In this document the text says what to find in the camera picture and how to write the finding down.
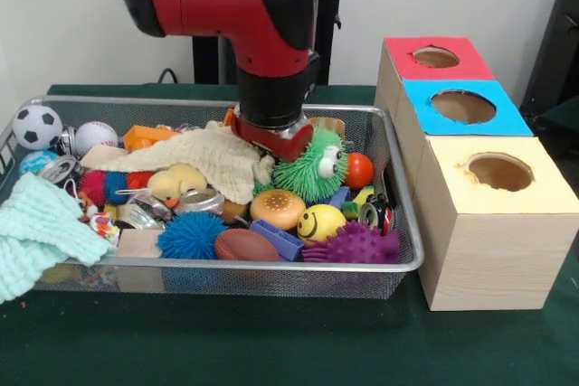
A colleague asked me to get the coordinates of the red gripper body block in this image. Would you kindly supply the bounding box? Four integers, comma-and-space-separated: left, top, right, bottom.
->
230, 108, 315, 164

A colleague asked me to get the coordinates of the cream knitted cloth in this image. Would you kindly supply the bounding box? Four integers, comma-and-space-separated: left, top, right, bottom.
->
92, 121, 277, 205

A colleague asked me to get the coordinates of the mint green cloth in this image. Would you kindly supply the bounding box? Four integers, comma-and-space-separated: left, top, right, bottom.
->
0, 173, 118, 305

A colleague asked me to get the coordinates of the wooden box with three holes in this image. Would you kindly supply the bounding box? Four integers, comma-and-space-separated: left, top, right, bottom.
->
374, 35, 579, 313

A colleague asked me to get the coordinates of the green rubber koosh ball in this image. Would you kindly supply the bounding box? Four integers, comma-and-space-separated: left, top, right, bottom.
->
272, 126, 349, 204

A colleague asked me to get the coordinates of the tan toy burger bun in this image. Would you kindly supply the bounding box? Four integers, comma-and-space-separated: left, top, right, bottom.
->
250, 189, 308, 231

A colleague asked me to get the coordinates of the red ball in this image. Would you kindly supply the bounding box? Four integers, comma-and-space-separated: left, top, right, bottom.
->
346, 152, 375, 191

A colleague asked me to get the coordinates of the yellow ball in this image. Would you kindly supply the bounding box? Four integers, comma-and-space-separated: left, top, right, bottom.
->
297, 203, 347, 242

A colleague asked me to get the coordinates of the yellow plush duck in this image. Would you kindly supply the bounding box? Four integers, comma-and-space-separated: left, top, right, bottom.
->
147, 164, 209, 211

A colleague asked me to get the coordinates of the purple spiky ball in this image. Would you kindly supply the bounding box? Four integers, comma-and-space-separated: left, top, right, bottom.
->
301, 221, 402, 264

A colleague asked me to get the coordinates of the white baseball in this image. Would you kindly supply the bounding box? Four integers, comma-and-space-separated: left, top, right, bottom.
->
74, 121, 119, 159

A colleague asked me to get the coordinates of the dark green table cloth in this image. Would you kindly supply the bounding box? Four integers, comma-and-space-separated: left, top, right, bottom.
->
519, 95, 579, 165
0, 82, 579, 386

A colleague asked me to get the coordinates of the small soccer ball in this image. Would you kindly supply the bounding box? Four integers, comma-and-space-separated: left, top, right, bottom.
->
12, 104, 63, 151

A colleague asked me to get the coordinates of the black stand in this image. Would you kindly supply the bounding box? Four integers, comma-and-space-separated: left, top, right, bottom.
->
519, 0, 579, 111

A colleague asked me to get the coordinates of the wire mesh bin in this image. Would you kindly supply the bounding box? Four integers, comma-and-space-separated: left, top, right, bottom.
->
0, 95, 425, 300

